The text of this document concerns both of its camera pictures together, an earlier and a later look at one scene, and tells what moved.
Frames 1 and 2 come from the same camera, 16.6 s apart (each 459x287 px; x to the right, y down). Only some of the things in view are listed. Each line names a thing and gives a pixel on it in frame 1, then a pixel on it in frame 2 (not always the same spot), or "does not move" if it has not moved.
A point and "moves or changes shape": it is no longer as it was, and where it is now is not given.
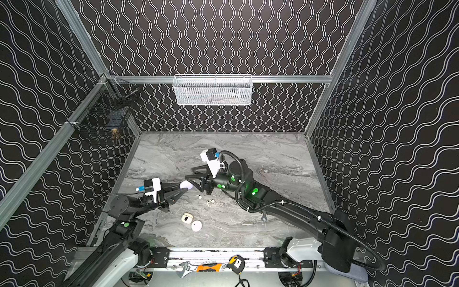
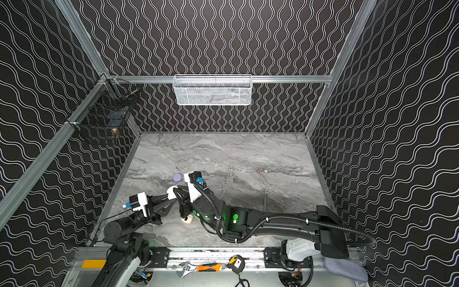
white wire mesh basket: [213, 89] does not move
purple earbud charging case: [186, 184] moves or changes shape
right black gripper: [209, 180] → [183, 200]
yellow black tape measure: [236, 263] does not move
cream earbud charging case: [187, 217] does not move
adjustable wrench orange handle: [186, 269] does not move
